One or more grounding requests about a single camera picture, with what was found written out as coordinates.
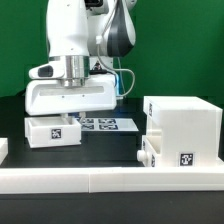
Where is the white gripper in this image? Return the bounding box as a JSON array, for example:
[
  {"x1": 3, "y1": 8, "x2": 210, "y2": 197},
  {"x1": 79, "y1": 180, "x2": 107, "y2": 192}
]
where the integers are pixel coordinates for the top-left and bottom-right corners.
[{"x1": 25, "y1": 74, "x2": 116, "y2": 124}]

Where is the white drawer cabinet frame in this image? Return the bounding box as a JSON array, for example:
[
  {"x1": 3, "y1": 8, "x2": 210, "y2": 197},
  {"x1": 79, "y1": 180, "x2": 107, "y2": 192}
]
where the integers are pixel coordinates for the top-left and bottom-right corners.
[{"x1": 143, "y1": 96, "x2": 222, "y2": 167}]

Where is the white fence rail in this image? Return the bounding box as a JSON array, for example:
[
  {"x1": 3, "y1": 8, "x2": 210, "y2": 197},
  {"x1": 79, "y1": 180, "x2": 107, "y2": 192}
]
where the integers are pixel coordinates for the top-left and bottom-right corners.
[
  {"x1": 0, "y1": 166, "x2": 224, "y2": 194},
  {"x1": 217, "y1": 158, "x2": 224, "y2": 168}
]

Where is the white front fence rail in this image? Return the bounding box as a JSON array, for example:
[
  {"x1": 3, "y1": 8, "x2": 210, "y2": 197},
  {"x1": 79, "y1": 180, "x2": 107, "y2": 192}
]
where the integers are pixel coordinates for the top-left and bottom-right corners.
[{"x1": 0, "y1": 166, "x2": 224, "y2": 194}]

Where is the white front drawer box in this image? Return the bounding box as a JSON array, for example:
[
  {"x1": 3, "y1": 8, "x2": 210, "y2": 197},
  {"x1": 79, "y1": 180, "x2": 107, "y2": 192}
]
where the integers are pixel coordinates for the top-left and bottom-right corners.
[{"x1": 137, "y1": 135, "x2": 161, "y2": 167}]

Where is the marker sheet on table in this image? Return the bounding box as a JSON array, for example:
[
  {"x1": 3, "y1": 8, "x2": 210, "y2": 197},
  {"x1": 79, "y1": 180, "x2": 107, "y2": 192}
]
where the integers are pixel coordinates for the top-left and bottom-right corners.
[{"x1": 79, "y1": 118, "x2": 138, "y2": 132}]

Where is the grey thin cable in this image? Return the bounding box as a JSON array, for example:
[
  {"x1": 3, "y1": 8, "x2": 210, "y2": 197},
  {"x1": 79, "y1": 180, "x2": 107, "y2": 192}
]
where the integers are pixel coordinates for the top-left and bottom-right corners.
[{"x1": 96, "y1": 33, "x2": 136, "y2": 98}]

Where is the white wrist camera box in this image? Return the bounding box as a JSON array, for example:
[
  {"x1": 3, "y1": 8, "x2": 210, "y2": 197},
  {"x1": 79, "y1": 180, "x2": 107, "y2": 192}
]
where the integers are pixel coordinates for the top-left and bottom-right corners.
[{"x1": 29, "y1": 61, "x2": 65, "y2": 79}]

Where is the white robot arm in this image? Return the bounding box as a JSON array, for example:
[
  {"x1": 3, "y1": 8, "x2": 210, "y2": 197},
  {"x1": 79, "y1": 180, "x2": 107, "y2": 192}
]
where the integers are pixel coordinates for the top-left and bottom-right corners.
[{"x1": 25, "y1": 0, "x2": 137, "y2": 116}]

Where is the white left fence piece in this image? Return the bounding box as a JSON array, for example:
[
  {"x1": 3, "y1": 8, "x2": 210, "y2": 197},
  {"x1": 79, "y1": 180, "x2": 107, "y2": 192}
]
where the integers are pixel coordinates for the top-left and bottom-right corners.
[{"x1": 0, "y1": 138, "x2": 8, "y2": 165}]

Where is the white right fence rail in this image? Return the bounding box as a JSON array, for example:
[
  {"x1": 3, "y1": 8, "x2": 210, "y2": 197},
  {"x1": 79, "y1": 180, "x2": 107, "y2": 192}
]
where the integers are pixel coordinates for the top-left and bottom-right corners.
[{"x1": 217, "y1": 158, "x2": 224, "y2": 168}]

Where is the white drawer box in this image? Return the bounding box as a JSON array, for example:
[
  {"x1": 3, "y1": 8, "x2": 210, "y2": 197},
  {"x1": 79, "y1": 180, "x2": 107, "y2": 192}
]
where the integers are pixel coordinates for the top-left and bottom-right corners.
[
  {"x1": 25, "y1": 116, "x2": 81, "y2": 148},
  {"x1": 137, "y1": 135, "x2": 161, "y2": 167}
]

